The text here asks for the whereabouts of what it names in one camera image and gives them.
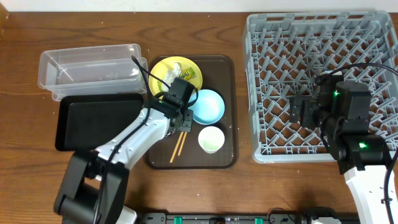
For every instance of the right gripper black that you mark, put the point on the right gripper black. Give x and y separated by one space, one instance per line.
303 109

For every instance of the brown serving tray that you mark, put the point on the brown serving tray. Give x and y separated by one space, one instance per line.
218 75

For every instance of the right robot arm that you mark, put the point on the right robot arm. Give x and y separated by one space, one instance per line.
341 113

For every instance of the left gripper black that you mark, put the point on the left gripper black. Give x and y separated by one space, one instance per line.
189 123

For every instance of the clear plastic bin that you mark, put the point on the clear plastic bin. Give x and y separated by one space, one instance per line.
106 69

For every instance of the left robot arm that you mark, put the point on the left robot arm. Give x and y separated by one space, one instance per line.
94 186

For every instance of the white tissue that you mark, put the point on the white tissue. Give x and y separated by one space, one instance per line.
170 75

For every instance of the grey dishwasher rack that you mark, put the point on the grey dishwasher rack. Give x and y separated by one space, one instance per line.
284 51

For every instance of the green snack wrapper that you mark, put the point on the green snack wrapper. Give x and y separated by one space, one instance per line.
187 74

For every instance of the light blue bowl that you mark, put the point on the light blue bowl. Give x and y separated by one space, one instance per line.
208 108

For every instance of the wooden chopstick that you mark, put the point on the wooden chopstick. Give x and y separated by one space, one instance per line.
182 141
176 147

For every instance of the yellow plate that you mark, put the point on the yellow plate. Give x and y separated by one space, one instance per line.
166 64

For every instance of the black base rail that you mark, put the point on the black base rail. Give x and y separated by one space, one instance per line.
274 216

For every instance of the white cup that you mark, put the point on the white cup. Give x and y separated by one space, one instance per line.
211 139

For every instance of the black plastic tray bin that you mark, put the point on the black plastic tray bin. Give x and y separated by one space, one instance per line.
88 121

